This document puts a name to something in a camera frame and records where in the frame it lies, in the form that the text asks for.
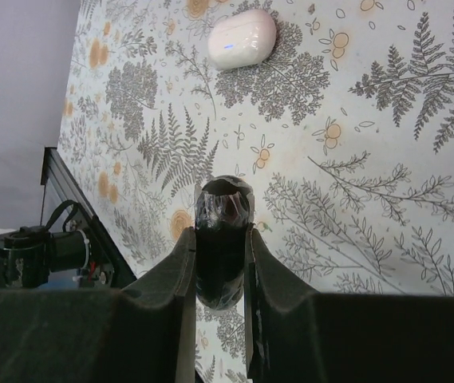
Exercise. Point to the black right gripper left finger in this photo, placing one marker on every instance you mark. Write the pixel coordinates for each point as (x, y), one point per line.
(144, 332)

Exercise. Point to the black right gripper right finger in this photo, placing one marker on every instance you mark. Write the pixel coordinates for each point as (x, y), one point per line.
(297, 334)

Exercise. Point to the black earbud charging case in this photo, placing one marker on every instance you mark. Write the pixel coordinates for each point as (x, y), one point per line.
(224, 209)

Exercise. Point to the white earbud charging case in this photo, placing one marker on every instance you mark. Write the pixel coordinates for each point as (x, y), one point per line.
(242, 40)

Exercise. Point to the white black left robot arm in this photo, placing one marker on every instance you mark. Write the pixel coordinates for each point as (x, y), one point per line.
(29, 255)

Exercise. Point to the floral patterned table mat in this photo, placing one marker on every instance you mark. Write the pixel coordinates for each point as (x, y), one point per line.
(345, 132)

